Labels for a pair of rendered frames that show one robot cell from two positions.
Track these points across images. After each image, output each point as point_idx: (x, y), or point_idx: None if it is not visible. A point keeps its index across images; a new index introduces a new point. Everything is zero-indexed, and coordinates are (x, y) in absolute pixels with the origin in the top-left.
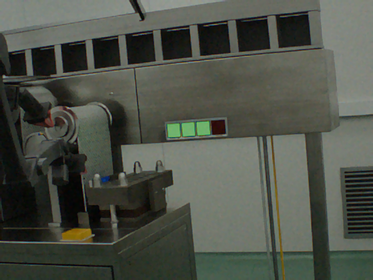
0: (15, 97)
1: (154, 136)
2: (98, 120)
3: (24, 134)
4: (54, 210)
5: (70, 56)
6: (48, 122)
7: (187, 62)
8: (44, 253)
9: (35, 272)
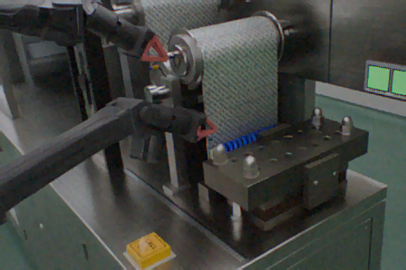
0: (79, 23)
1: (348, 78)
2: (256, 47)
3: (152, 54)
4: (171, 169)
5: None
6: (152, 57)
7: None
8: (107, 259)
9: (111, 265)
